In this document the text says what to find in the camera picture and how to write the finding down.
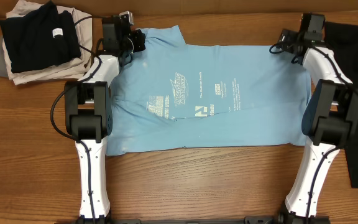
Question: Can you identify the cardboard wall panel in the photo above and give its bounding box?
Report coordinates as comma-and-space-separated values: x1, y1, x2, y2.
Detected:
0, 0, 358, 19

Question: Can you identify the folded black shirt on stack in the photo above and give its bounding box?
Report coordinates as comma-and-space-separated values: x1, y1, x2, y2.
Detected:
0, 1, 81, 73

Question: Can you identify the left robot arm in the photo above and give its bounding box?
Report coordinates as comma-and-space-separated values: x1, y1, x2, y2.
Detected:
64, 11, 145, 223

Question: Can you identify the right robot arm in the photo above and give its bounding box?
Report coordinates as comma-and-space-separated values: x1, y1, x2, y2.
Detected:
273, 13, 358, 223

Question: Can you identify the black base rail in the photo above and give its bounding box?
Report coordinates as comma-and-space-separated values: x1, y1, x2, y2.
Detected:
55, 216, 331, 224

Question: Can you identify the folded grey garment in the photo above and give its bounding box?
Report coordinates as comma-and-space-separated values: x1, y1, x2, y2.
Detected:
0, 37, 8, 78

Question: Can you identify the light blue printed t-shirt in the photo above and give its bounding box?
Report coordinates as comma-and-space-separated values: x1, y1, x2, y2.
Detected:
107, 26, 311, 156

